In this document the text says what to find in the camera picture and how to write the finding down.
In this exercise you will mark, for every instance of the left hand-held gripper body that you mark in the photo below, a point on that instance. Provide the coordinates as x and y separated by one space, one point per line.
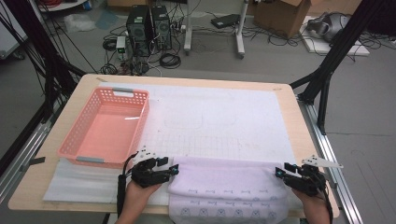
149 177

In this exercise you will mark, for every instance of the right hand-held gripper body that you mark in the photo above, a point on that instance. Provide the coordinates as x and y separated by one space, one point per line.
306 182

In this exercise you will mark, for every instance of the lilac printed cloth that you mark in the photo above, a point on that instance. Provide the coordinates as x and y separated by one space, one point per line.
227 183

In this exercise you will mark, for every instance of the pink plastic basket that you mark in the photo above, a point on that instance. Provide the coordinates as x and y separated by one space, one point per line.
106 133

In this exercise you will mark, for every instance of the person's left hand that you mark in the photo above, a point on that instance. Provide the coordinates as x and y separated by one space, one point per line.
137 196

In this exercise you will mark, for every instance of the person's right hand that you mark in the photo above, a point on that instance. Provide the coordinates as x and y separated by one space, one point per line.
313 203

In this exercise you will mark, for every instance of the white grid mat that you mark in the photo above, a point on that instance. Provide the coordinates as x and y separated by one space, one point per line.
218 118

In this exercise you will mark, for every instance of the white power box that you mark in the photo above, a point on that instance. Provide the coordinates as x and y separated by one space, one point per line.
120 46

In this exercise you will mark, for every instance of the white floor board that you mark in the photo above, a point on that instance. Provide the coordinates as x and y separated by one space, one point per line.
320 46

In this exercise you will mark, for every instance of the desk with white legs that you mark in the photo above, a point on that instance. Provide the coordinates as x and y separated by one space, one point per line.
187 31

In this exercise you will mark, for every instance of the black computer tower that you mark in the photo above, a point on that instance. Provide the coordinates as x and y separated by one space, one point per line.
138 28
162 28

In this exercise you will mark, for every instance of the grey rounded device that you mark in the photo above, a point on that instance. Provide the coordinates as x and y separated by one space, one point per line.
334 26

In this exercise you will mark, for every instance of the large open cardboard box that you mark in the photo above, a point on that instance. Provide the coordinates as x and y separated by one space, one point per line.
277 18

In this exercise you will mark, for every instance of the teal floor sheet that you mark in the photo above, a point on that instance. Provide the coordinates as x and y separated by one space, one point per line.
106 19

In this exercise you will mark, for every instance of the black flat device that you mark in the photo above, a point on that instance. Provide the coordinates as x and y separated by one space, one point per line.
224 21

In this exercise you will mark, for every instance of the clear plastic bag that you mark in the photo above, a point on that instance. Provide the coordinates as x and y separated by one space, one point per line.
79 22

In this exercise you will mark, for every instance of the white round table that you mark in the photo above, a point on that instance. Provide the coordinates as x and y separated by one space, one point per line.
62 6

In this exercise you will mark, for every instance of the white cabinet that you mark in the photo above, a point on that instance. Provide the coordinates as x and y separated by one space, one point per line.
9 37

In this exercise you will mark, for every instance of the aluminium rail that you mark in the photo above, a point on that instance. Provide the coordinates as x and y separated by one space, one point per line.
28 146
322 140

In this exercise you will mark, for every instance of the black frame post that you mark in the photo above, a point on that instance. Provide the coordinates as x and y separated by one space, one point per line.
31 31
342 40

